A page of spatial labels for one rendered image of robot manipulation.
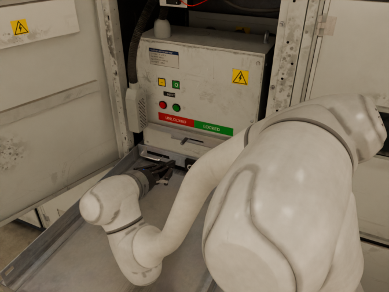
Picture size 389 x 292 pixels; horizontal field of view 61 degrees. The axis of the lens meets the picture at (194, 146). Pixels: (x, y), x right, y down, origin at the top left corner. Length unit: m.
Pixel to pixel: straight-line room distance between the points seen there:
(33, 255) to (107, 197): 0.45
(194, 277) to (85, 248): 0.37
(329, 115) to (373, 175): 0.73
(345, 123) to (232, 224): 0.22
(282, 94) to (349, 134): 0.64
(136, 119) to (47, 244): 0.53
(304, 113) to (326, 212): 0.16
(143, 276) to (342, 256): 0.61
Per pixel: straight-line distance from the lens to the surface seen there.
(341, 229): 0.36
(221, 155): 0.57
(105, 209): 0.82
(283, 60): 1.04
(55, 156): 1.36
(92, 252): 1.17
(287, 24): 1.01
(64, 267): 1.16
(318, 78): 1.02
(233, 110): 1.20
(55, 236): 1.24
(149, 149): 1.46
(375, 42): 0.99
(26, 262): 1.19
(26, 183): 1.36
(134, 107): 1.25
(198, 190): 0.64
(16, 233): 2.59
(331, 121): 0.44
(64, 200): 2.03
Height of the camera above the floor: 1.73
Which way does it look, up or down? 34 degrees down
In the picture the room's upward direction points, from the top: straight up
